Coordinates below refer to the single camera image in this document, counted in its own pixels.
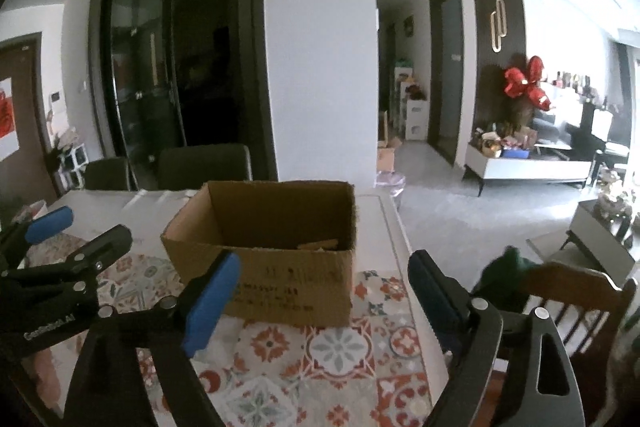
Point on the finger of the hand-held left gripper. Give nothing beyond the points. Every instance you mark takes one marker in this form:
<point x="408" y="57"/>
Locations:
<point x="107" y="247"/>
<point x="50" y="222"/>

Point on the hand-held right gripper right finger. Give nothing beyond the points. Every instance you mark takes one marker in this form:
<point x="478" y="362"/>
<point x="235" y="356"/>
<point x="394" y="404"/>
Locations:
<point x="432" y="297"/>

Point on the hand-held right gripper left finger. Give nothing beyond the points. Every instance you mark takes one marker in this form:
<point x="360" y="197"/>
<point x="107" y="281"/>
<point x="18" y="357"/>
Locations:
<point x="210" y="302"/>

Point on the brown cardboard box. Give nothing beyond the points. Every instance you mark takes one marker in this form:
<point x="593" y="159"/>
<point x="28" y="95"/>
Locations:
<point x="300" y="277"/>

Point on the dark upholstered chair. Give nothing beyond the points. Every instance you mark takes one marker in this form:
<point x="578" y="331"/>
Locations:
<point x="107" y="174"/>
<point x="205" y="167"/>

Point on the dark green cloth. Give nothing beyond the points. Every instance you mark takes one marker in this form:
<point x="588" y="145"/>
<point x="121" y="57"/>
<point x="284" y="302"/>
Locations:
<point x="505" y="272"/>

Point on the white flower arrangement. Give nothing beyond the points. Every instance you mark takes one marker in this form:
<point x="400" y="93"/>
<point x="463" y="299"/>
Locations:
<point x="62" y="144"/>

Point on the red door poster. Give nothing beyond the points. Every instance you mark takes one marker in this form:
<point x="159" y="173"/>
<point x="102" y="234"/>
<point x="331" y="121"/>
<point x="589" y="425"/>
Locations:
<point x="6" y="112"/>

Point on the clear purple stool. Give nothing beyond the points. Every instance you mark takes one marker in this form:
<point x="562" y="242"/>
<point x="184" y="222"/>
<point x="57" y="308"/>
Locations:
<point x="390" y="182"/>

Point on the floral patterned table mat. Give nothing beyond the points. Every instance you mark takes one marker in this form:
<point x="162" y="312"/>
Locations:
<point x="325" y="357"/>

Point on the small floor cardboard box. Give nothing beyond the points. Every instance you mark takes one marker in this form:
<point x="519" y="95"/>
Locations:
<point x="387" y="157"/>

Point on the brown entry door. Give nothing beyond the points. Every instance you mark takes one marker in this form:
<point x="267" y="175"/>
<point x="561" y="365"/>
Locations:
<point x="30" y="67"/>

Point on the brown wooden chair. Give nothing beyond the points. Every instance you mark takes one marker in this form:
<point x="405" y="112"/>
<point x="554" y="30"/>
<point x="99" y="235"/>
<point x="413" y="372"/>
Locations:
<point x="590" y="307"/>

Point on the white low cabinet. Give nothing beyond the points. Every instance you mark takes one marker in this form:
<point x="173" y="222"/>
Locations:
<point x="530" y="167"/>

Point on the dark coffee table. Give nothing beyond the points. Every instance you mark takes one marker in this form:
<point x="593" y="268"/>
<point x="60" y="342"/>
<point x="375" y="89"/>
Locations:
<point x="595" y="227"/>

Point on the white hallway shelf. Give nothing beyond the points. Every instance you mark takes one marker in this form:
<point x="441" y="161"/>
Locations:
<point x="412" y="117"/>

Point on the dark glass sliding door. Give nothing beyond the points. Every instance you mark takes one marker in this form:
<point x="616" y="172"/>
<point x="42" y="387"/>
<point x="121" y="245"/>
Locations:
<point x="200" y="57"/>

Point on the grey hallway door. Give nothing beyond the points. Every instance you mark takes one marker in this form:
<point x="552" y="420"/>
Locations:
<point x="445" y="77"/>

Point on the red balloon decoration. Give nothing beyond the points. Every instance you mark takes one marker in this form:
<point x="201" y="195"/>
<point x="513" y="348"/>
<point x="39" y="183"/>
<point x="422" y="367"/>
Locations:
<point x="525" y="82"/>

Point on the row of bottles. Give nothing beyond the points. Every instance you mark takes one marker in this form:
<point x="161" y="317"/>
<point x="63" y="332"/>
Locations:
<point x="575" y="82"/>

